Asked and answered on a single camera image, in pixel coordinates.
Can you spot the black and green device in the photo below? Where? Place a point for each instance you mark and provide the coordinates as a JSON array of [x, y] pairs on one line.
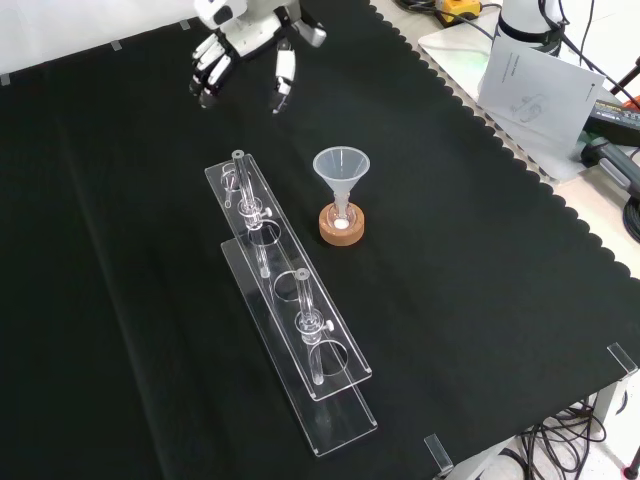
[[615, 120]]

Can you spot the clear acrylic funnel stand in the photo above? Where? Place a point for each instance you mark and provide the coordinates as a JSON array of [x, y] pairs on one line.
[[287, 265]]

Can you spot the white table leg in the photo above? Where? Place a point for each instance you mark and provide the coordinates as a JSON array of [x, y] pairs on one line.
[[607, 400]]

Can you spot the white printed paper sheet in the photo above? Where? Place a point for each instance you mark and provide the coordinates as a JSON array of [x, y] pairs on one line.
[[540, 100]]

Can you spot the black tripod leg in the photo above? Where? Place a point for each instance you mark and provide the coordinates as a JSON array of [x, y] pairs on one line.
[[627, 80]]

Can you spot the grey and green tool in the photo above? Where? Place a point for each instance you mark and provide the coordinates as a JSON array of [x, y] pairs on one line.
[[615, 167]]

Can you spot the glass round-bottom flask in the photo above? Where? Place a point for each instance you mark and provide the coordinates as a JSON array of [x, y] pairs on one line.
[[341, 225]]

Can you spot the clear plastic funnel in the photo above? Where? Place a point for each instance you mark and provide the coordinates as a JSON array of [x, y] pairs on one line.
[[340, 170]]

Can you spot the pale board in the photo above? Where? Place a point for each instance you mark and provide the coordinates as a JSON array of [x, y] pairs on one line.
[[450, 45]]

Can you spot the black bench cloth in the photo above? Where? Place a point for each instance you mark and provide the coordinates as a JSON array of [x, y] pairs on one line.
[[450, 250]]

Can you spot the yellow stop button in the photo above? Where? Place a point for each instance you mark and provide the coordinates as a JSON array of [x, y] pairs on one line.
[[460, 6]]

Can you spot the clear cloth clip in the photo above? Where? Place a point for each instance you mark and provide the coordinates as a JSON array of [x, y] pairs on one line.
[[622, 357], [439, 452]]

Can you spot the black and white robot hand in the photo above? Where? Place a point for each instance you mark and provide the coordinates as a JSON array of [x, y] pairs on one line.
[[250, 35]]

